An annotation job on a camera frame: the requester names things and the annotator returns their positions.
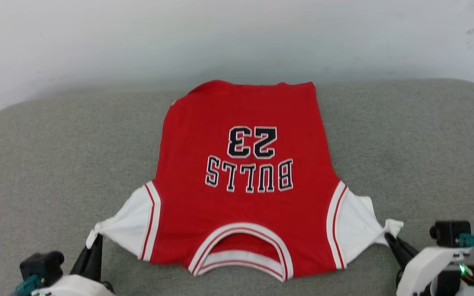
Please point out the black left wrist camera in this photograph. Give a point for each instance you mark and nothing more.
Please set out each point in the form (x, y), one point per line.
(41, 267)

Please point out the teal left camera connector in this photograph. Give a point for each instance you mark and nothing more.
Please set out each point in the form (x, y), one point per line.
(29, 284)

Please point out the red Bulls 23 jersey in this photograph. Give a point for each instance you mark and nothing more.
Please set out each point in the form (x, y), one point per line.
(241, 197)

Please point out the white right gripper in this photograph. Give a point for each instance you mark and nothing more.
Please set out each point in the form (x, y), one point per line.
(420, 267)

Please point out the grey fabric sofa cushion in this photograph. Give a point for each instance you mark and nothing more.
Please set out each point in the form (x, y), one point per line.
(56, 172)

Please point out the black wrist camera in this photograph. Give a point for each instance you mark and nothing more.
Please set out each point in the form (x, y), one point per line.
(41, 267)
(447, 233)

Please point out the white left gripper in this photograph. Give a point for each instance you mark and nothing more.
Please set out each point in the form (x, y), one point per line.
(72, 287)

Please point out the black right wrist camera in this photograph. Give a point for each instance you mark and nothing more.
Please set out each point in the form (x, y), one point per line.
(447, 233)

